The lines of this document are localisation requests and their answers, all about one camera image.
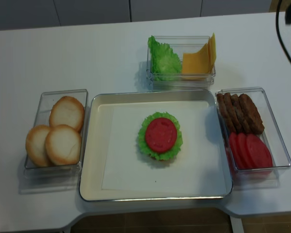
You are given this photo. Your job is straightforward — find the tomato slice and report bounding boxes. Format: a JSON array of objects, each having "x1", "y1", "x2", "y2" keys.
[{"x1": 145, "y1": 117, "x2": 178, "y2": 153}]

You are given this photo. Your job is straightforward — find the upright cheese slices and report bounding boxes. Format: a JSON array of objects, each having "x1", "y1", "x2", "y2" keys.
[{"x1": 208, "y1": 33, "x2": 216, "y2": 69}]

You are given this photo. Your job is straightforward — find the flat cheese slices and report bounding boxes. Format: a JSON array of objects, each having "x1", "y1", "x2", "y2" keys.
[{"x1": 182, "y1": 42, "x2": 216, "y2": 74}]

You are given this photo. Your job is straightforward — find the clear lettuce cheese container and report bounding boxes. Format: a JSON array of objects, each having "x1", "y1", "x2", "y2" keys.
[{"x1": 146, "y1": 36, "x2": 216, "y2": 90}]

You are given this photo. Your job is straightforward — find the lettuce leaves in container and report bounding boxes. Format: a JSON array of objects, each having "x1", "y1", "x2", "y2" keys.
[{"x1": 148, "y1": 36, "x2": 182, "y2": 73}]

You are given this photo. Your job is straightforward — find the lettuce leaf on bun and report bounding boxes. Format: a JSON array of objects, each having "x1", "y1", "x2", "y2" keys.
[{"x1": 137, "y1": 112, "x2": 183, "y2": 161}]

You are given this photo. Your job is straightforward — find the brown meat patties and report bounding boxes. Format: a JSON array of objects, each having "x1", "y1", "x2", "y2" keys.
[{"x1": 216, "y1": 92, "x2": 265, "y2": 135}]

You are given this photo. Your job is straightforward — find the clear meat tomato container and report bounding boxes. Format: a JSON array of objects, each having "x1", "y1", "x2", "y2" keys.
[{"x1": 215, "y1": 87, "x2": 291, "y2": 177}]

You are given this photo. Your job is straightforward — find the tomato slices in container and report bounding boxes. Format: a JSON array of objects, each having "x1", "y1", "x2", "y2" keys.
[{"x1": 229, "y1": 133, "x2": 273, "y2": 170}]

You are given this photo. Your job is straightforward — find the white paper sheet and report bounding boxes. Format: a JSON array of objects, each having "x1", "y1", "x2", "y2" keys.
[{"x1": 102, "y1": 100, "x2": 229, "y2": 196}]

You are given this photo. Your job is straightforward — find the white metal serving tray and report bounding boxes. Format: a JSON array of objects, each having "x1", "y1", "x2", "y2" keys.
[{"x1": 79, "y1": 90, "x2": 233, "y2": 201}]

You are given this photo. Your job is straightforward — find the back bun half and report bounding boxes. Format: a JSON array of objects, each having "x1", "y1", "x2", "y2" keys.
[{"x1": 49, "y1": 96, "x2": 85, "y2": 132}]

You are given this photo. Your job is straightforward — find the bun half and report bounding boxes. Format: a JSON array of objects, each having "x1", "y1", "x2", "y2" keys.
[
  {"x1": 25, "y1": 125, "x2": 52, "y2": 167},
  {"x1": 49, "y1": 96, "x2": 85, "y2": 132},
  {"x1": 45, "y1": 125, "x2": 81, "y2": 166}
]

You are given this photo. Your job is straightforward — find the front bun half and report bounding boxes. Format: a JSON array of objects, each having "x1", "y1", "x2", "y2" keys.
[{"x1": 45, "y1": 125, "x2": 81, "y2": 166}]

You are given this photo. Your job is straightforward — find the clear bun container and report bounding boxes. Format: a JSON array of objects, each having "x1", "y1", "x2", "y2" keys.
[{"x1": 24, "y1": 89, "x2": 88, "y2": 178}]

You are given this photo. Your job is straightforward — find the left bun half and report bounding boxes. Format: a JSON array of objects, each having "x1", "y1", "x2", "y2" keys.
[{"x1": 25, "y1": 125, "x2": 52, "y2": 167}]

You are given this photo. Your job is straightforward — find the black cable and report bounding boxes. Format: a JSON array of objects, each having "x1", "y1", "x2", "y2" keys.
[{"x1": 275, "y1": 0, "x2": 291, "y2": 73}]

